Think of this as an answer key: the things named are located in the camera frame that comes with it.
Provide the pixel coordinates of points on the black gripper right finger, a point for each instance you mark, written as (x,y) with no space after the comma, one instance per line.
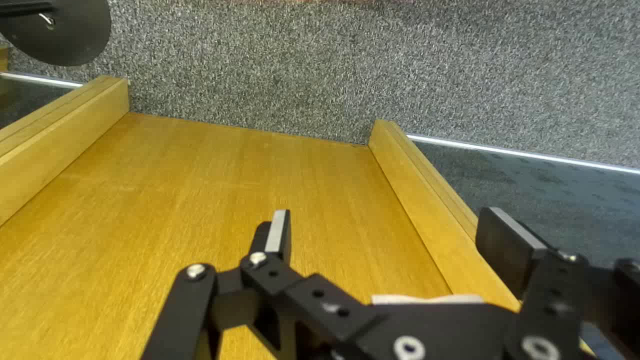
(553,301)

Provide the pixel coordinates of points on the glass partition with white rail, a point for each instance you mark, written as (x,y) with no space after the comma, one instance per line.
(567,201)

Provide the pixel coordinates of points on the black round disc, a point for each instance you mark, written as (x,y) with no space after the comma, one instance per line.
(61,30)

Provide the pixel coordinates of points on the striped glass partition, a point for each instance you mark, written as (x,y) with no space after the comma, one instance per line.
(22,100)

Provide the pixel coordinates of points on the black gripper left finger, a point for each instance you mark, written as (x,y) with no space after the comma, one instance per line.
(200,312)

